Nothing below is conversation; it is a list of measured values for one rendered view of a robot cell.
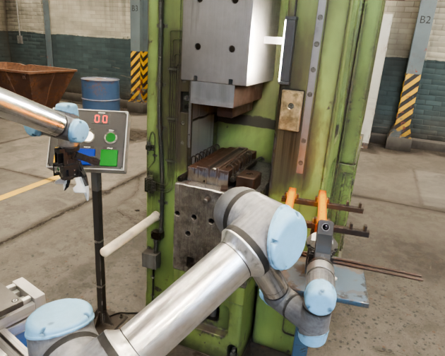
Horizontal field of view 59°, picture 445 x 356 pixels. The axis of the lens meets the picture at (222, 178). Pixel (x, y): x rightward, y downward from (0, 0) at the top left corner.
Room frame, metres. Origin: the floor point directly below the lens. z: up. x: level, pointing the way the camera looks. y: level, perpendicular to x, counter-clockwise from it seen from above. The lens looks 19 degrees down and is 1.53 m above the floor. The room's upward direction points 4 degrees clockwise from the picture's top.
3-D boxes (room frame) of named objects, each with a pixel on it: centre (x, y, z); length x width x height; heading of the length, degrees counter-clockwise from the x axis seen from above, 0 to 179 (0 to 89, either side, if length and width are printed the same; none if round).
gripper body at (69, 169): (1.37, 0.57, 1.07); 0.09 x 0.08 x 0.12; 144
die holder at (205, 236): (1.86, -0.06, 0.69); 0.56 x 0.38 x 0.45; 159
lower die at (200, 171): (1.87, -0.01, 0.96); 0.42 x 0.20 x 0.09; 159
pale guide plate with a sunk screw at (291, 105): (1.69, -0.27, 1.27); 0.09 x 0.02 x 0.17; 69
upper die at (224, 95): (1.87, -0.01, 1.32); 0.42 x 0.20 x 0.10; 159
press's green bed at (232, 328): (1.86, -0.06, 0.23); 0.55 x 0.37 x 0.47; 159
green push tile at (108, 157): (1.68, 0.51, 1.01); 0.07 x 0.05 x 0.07; 94
